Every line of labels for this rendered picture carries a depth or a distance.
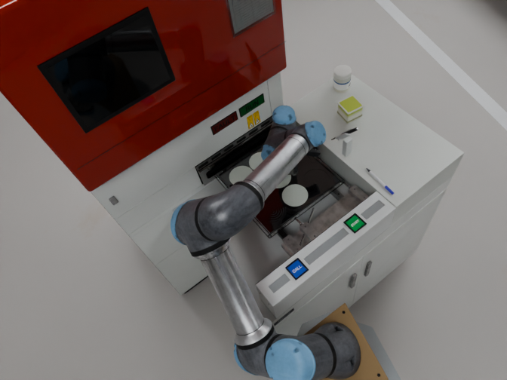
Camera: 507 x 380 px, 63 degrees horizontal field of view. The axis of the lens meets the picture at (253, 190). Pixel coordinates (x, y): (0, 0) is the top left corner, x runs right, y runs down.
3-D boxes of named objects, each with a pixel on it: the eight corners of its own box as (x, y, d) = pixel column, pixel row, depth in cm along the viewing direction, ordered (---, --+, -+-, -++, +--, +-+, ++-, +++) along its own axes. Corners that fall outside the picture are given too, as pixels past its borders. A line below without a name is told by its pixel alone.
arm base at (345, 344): (370, 367, 110) (348, 375, 103) (331, 385, 118) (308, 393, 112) (345, 313, 117) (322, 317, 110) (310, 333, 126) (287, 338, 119)
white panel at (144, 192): (127, 233, 169) (81, 179, 135) (282, 128, 188) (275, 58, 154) (130, 238, 167) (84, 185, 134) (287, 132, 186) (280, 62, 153)
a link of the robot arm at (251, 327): (278, 391, 108) (188, 206, 99) (242, 381, 119) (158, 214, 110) (303, 360, 116) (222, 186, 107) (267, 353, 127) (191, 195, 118)
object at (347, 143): (333, 148, 160) (335, 126, 149) (341, 143, 161) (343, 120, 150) (345, 157, 157) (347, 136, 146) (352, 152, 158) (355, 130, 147)
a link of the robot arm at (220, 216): (216, 207, 90) (317, 108, 121) (188, 213, 99) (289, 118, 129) (244, 248, 94) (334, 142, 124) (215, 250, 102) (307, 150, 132)
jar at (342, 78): (330, 87, 178) (330, 70, 170) (342, 79, 179) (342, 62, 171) (341, 96, 174) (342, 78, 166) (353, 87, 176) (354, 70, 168)
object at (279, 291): (259, 298, 147) (254, 285, 136) (372, 209, 160) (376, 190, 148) (275, 319, 143) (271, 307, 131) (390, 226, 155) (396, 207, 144)
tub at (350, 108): (336, 114, 169) (336, 102, 164) (351, 105, 170) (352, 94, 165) (346, 125, 165) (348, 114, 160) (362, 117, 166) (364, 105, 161)
